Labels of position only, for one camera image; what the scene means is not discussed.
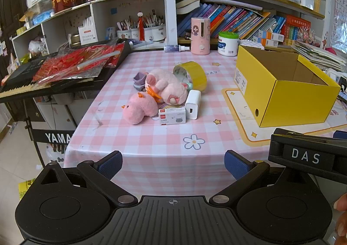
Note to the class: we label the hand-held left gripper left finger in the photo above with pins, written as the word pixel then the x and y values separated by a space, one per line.
pixel 111 165

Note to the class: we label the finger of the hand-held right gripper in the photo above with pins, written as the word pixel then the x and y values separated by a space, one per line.
pixel 341 134

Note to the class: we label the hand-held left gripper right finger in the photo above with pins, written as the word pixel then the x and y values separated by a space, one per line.
pixel 235 165

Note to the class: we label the yellow cardboard box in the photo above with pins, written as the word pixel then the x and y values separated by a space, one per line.
pixel 298 104

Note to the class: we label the small pink plush toy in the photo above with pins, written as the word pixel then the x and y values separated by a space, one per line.
pixel 141 109

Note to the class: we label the white charger plug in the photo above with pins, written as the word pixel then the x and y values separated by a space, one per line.
pixel 193 102

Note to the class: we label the small white staples box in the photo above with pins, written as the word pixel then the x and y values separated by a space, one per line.
pixel 172 117

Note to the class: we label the yellow tape roll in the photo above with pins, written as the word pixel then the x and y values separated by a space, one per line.
pixel 196 75

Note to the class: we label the large pink pig plush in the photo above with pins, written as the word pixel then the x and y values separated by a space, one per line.
pixel 165 82

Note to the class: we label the person's right hand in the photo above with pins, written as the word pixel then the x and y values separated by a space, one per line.
pixel 343 220

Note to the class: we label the yellow-bordered desk mat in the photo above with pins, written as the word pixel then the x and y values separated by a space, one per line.
pixel 244 125

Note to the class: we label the pink checked tablecloth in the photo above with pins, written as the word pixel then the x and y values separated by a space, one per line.
pixel 162 139

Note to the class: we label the white power strip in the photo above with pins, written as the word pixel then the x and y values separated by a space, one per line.
pixel 337 77

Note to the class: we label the black keyboard stand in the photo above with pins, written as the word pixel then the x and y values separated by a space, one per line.
pixel 54 136

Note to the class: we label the stack of paper booklets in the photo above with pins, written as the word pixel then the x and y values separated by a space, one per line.
pixel 317 55

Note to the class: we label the yellow plastic bag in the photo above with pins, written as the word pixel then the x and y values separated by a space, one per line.
pixel 25 190

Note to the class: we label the pile of red paper decorations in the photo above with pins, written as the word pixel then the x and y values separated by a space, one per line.
pixel 67 62

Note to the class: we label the red boxed book set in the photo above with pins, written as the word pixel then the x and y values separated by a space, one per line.
pixel 296 28

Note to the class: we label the orange white carton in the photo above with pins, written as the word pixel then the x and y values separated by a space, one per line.
pixel 269 43
pixel 271 35

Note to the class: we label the white jar green lid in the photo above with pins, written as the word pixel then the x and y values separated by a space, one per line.
pixel 228 46

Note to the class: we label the black electronic keyboard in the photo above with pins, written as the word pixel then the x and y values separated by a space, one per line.
pixel 19 74

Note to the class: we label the white pen holder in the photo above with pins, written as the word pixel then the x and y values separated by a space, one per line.
pixel 124 34
pixel 156 33
pixel 135 34

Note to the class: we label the blue spray bottle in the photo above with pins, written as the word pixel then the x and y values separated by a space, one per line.
pixel 173 48

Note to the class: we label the white straw box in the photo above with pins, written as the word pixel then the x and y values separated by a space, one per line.
pixel 88 33

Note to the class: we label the pink humidifier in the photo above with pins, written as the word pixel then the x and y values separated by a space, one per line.
pixel 200 36

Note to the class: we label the white square pencil holder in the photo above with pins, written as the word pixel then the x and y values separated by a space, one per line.
pixel 307 0

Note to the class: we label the red tassel ornament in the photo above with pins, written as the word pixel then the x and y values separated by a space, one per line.
pixel 141 27

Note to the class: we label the row of colourful books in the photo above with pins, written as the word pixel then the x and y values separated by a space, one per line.
pixel 233 19

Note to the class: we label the wooden bookshelf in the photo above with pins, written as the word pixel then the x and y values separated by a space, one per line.
pixel 271 0

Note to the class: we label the white shelf unit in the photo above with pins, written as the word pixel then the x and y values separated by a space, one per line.
pixel 108 12

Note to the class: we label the alphabet wall poster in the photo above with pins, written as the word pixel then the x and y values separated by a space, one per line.
pixel 340 17

